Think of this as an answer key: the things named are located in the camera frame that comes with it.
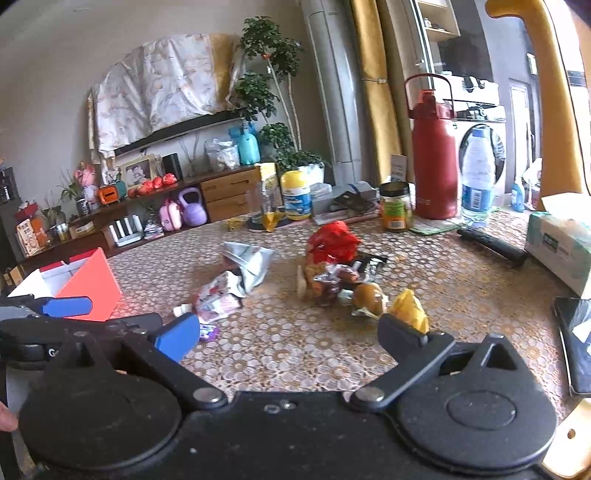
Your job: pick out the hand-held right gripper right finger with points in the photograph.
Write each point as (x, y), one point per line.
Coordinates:
(400, 328)

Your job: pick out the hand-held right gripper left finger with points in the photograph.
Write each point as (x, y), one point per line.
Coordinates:
(178, 337)

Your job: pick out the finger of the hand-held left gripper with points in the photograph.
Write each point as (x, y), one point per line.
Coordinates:
(120, 325)
(69, 307)

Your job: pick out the red and white box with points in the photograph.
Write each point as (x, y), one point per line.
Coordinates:
(87, 290)

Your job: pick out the clear snack packet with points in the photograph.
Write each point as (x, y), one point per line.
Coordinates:
(328, 282)

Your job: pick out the silver snack packet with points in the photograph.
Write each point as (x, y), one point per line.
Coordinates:
(247, 263)

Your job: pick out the person's left hand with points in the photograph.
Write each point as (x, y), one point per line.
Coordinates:
(5, 416)

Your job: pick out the yellow snack packet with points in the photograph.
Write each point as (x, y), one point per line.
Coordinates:
(408, 311)

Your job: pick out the small white bottle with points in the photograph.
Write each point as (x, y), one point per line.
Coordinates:
(182, 310)

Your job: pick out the small purple candy packet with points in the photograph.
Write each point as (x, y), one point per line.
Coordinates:
(207, 331)

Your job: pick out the brown bun packet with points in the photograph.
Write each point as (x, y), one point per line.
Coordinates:
(369, 297)

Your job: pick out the pink and white snack packet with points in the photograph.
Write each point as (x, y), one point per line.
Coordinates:
(217, 300)

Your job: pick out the black snack packet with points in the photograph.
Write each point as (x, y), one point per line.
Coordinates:
(369, 264)

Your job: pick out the orange printed box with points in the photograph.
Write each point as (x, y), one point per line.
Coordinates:
(30, 235)

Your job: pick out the stack of cards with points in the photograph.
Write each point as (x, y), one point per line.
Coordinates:
(153, 229)

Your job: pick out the green mat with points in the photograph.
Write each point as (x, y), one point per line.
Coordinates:
(436, 226)

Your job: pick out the red snack bag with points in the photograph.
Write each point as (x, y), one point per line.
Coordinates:
(334, 242)

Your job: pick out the small green plant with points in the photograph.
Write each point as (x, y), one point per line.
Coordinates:
(69, 190)

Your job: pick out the pink bottle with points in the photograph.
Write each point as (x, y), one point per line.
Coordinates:
(170, 216)

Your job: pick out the orange radio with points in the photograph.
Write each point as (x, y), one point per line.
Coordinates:
(111, 194)

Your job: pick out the black remote control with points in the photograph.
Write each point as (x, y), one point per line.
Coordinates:
(491, 247)

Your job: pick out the glass jar with green label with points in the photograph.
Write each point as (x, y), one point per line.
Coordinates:
(396, 205)

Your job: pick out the yellow wrapper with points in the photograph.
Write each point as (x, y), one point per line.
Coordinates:
(234, 224)

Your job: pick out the purple kettlebell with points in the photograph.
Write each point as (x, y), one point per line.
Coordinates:
(191, 210)

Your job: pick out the pink plush toy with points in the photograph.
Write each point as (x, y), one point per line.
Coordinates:
(87, 177)

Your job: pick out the black wallet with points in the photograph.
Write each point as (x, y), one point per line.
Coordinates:
(353, 201)

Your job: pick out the row of red ornaments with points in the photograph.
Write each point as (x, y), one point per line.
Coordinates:
(154, 183)

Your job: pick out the clear plastic box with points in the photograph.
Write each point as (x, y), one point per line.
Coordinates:
(323, 196)

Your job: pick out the black round dish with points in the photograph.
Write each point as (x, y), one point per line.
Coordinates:
(281, 224)

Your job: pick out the wooden television cabinet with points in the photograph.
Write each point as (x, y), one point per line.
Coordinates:
(228, 187)

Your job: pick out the clear glass jar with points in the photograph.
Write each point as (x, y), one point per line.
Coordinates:
(264, 203)

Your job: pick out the white card sign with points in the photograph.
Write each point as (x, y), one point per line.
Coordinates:
(398, 168)

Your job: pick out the black speaker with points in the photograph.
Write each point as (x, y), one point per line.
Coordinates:
(172, 166)

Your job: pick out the white bottle with yellow lid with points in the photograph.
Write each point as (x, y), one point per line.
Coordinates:
(295, 196)

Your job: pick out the clear plastic water bottle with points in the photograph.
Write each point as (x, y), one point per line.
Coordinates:
(478, 175)

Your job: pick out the red thermos bottle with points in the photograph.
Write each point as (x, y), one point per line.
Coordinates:
(431, 157)

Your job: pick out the black smartphone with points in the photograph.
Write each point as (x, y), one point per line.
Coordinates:
(575, 341)

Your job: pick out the blue detergent bottle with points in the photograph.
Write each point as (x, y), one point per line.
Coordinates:
(518, 194)

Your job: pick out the tissue box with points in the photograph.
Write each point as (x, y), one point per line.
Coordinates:
(561, 244)

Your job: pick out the clear plastic bag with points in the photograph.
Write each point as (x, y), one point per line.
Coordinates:
(221, 156)

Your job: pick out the yellow carton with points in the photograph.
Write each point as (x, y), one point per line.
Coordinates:
(268, 171)

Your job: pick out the black television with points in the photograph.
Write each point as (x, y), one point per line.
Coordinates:
(184, 128)

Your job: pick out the floral cloth cover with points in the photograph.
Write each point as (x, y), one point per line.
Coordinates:
(157, 83)

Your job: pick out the grey standing air conditioner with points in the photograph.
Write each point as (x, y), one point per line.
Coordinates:
(332, 83)

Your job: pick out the yellow curtain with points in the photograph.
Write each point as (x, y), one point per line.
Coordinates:
(376, 69)

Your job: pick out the yellow cloth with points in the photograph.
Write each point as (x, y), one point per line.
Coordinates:
(222, 60)

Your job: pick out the green potted tree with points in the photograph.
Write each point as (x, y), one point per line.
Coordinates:
(265, 41)

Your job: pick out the photo frame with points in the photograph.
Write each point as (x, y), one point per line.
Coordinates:
(137, 171)

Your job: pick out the wall shelf cabinet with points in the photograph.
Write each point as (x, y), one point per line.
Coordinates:
(438, 18)

